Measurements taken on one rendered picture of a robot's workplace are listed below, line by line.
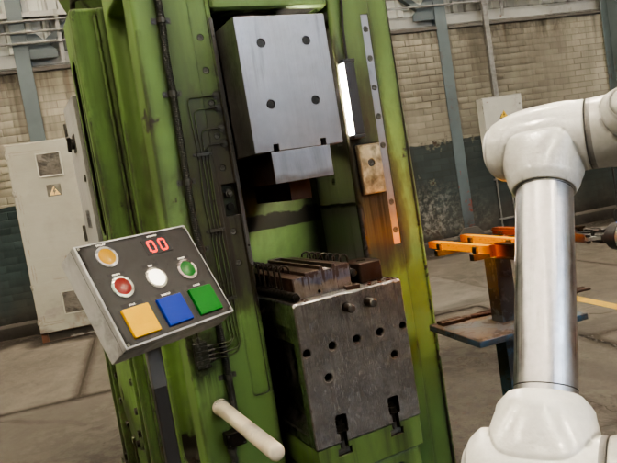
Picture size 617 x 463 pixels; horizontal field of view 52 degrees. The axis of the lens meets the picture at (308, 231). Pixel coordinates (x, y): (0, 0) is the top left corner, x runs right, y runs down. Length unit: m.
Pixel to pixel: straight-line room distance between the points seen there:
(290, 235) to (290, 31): 0.81
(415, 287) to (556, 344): 1.28
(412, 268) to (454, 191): 6.55
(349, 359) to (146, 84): 1.02
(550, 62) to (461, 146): 1.82
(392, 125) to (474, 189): 6.73
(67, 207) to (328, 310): 5.47
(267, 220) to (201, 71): 0.66
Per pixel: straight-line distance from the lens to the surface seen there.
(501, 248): 1.89
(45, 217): 7.20
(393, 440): 2.13
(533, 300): 1.13
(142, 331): 1.53
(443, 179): 8.77
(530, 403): 1.06
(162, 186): 1.94
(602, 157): 1.26
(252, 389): 2.08
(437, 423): 2.49
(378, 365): 2.04
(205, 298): 1.66
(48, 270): 7.23
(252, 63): 1.93
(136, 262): 1.63
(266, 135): 1.91
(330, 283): 1.98
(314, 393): 1.95
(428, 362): 2.41
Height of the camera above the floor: 1.27
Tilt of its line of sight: 5 degrees down
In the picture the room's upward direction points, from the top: 9 degrees counter-clockwise
